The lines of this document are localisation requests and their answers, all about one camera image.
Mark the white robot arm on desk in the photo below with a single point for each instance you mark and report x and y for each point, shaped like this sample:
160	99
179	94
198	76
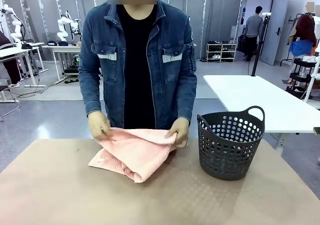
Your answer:
63	26

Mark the dark grey perforated basket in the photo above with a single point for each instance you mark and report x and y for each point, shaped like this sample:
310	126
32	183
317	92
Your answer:
230	155

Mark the blue cloth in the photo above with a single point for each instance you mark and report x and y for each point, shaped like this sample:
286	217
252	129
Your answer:
300	47

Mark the person's left forearm denim sleeve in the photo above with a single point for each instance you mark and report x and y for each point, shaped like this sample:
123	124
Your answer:
183	100

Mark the small cardboard box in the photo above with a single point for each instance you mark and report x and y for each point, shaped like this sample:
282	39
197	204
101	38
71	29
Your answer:
79	44

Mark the person in grey sweater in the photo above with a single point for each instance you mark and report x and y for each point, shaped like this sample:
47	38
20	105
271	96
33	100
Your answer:
251	30

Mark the person in dark clothes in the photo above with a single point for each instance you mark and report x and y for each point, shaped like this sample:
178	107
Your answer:
11	67

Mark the dark blue cap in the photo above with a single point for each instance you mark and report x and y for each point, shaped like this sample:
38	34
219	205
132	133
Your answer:
52	43
63	43

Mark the person's left gloved hand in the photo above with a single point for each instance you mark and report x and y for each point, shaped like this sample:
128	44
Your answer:
181	130

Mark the black camera pole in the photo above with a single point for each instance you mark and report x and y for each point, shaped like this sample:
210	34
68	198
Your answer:
256	57

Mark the pink towel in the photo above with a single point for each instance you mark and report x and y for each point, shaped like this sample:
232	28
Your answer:
135	152

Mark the white desk with monitor stand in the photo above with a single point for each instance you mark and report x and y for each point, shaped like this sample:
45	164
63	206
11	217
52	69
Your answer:
22	51

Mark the black equipment under desk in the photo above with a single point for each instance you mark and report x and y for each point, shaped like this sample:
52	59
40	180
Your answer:
72	71

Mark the dark red hanging garment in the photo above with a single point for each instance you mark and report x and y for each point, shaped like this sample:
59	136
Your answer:
305	30

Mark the white metal frame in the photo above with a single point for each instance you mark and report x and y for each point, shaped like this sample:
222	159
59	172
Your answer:
312	80

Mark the person in denim jacket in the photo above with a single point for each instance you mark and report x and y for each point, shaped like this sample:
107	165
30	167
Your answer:
140	67

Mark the large white table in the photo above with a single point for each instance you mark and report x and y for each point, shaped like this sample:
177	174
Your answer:
260	102

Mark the black trolley cart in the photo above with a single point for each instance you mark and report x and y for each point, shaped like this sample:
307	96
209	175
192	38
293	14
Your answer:
300	75

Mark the person's right gloved hand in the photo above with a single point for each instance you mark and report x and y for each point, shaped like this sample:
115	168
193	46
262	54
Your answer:
98	125

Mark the white shoe rack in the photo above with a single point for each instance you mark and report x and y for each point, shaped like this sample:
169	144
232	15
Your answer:
221	52

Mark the white door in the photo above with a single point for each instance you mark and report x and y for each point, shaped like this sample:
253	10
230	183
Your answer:
275	30

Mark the white desk with caps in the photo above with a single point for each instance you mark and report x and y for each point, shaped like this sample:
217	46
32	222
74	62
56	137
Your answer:
62	48

